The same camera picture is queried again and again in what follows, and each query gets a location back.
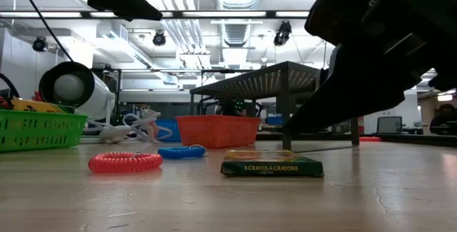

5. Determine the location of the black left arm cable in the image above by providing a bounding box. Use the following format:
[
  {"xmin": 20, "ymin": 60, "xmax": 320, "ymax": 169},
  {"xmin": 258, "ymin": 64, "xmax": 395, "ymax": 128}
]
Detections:
[{"xmin": 12, "ymin": 0, "xmax": 76, "ymax": 64}]

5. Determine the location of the grey office chair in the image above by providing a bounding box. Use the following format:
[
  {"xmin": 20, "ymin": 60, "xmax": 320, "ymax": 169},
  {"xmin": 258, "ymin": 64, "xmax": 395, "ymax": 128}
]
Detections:
[{"xmin": 376, "ymin": 116, "xmax": 403, "ymax": 135}]

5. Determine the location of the blue plastic basket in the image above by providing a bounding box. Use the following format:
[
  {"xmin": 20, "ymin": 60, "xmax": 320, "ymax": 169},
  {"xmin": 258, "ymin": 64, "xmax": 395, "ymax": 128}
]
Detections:
[{"xmin": 156, "ymin": 118, "xmax": 181, "ymax": 143}]

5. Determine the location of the silver ventilation duct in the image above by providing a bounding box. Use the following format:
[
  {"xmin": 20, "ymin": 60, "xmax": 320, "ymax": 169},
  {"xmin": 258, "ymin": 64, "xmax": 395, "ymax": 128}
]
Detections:
[{"xmin": 213, "ymin": 0, "xmax": 263, "ymax": 47}]

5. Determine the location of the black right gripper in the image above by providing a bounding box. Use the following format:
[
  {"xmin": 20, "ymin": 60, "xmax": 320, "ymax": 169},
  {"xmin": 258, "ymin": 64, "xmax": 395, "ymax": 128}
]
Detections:
[{"xmin": 283, "ymin": 0, "xmax": 457, "ymax": 135}]

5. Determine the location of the grey perforated metal riser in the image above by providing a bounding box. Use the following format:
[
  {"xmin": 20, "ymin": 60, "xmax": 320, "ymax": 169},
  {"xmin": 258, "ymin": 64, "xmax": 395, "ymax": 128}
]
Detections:
[{"xmin": 189, "ymin": 60, "xmax": 360, "ymax": 153}]

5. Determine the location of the person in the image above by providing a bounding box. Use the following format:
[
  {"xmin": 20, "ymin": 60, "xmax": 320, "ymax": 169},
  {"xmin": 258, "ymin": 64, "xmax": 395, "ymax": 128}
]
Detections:
[
  {"xmin": 430, "ymin": 103, "xmax": 457, "ymax": 136},
  {"xmin": 214, "ymin": 98, "xmax": 249, "ymax": 117}
]

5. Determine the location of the white pillar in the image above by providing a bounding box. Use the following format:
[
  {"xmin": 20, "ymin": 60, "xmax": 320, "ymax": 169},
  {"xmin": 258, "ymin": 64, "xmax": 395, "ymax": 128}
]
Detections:
[{"xmin": 362, "ymin": 98, "xmax": 397, "ymax": 135}]

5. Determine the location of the white cylindrical desk lamp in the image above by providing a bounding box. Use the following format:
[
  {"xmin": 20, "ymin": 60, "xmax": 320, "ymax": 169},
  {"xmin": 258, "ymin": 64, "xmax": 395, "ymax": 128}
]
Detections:
[{"xmin": 38, "ymin": 60, "xmax": 117, "ymax": 144}]

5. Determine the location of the blue coil wristband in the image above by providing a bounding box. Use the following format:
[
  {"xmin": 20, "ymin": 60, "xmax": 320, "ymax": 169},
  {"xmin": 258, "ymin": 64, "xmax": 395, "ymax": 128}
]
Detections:
[{"xmin": 157, "ymin": 143, "xmax": 209, "ymax": 161}]

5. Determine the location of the green plastic basket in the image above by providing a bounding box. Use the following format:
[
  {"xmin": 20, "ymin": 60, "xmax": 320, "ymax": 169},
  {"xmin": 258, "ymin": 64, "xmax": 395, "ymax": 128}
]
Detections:
[{"xmin": 0, "ymin": 109, "xmax": 89, "ymax": 153}]

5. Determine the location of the orange plastic basket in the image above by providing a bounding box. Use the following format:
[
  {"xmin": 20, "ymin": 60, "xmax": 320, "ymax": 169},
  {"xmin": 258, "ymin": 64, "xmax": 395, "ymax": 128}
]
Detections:
[{"xmin": 175, "ymin": 114, "xmax": 261, "ymax": 150}]

